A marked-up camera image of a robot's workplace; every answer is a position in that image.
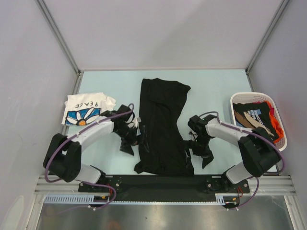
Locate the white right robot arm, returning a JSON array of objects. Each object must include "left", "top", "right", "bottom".
[{"left": 185, "top": 113, "right": 283, "bottom": 192}]

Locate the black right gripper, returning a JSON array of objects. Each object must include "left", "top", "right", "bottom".
[{"left": 183, "top": 135, "right": 213, "bottom": 168}]

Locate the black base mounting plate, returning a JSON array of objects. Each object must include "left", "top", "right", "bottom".
[{"left": 78, "top": 174, "right": 250, "bottom": 202}]

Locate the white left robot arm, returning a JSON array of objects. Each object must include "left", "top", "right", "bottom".
[{"left": 43, "top": 103, "right": 141, "bottom": 192}]

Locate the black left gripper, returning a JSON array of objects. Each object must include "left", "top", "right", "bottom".
[{"left": 115, "top": 125, "right": 148, "bottom": 156}]

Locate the black printed t-shirt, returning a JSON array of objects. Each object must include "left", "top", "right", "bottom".
[{"left": 233, "top": 101, "right": 278, "bottom": 141}]

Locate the white slotted cable duct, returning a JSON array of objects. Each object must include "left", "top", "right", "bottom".
[{"left": 45, "top": 195, "right": 109, "bottom": 205}]

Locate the white folded printed t-shirt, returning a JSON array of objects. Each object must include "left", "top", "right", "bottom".
[{"left": 61, "top": 92, "right": 116, "bottom": 126}]

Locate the aluminium frame rail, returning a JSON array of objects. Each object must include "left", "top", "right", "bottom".
[{"left": 34, "top": 175, "right": 296, "bottom": 196}]

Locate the white plastic laundry basket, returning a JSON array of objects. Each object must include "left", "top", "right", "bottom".
[{"left": 230, "top": 92, "right": 287, "bottom": 151}]

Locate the magenta t-shirt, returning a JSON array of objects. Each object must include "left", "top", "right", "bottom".
[{"left": 270, "top": 107, "right": 275, "bottom": 117}]

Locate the orange t-shirt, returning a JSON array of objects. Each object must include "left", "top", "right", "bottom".
[{"left": 265, "top": 100, "right": 284, "bottom": 144}]

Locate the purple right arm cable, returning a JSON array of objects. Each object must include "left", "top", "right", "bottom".
[{"left": 198, "top": 111, "right": 285, "bottom": 211}]

